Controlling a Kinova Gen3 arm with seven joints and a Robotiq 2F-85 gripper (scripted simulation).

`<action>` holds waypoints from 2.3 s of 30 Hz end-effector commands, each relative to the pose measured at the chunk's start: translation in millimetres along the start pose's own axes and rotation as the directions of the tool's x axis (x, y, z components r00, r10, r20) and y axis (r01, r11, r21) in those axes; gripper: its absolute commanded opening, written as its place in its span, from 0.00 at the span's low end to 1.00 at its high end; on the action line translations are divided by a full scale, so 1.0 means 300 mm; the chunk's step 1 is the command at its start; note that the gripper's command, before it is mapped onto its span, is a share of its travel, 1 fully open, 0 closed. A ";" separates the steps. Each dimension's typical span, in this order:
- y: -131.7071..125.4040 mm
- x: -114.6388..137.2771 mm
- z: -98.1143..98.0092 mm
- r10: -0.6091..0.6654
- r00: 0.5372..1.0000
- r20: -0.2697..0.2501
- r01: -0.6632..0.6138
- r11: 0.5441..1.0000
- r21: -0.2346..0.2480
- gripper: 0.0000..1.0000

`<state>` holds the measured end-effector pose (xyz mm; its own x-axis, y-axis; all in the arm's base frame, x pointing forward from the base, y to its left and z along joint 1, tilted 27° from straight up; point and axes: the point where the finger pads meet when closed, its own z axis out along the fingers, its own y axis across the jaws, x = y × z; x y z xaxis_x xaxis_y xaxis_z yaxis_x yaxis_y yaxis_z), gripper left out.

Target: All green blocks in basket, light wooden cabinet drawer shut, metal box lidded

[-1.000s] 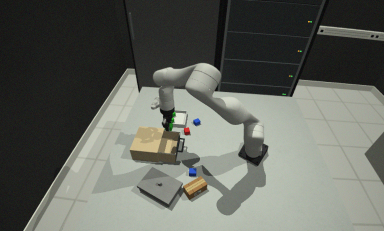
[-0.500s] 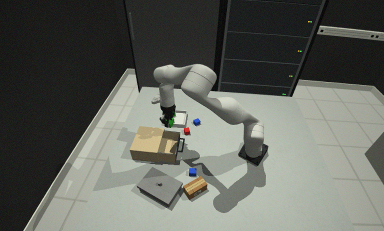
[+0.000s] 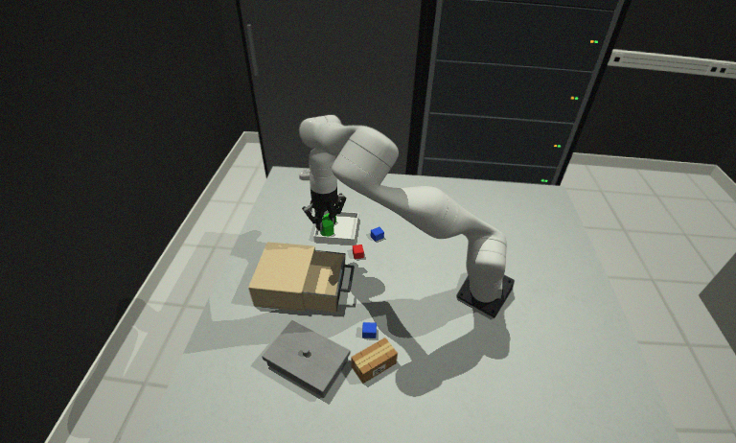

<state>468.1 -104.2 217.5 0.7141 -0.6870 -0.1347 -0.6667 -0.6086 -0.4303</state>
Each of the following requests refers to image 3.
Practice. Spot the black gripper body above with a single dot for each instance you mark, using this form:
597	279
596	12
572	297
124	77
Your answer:
318	199

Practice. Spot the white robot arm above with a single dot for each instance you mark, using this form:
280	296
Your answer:
362	165

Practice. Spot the blue block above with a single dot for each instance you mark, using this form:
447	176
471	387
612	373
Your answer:
377	234
369	330

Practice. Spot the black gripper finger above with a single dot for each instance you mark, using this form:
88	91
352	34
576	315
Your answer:
335	209
317	219

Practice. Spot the brown cardboard box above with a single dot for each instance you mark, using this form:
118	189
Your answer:
373	360

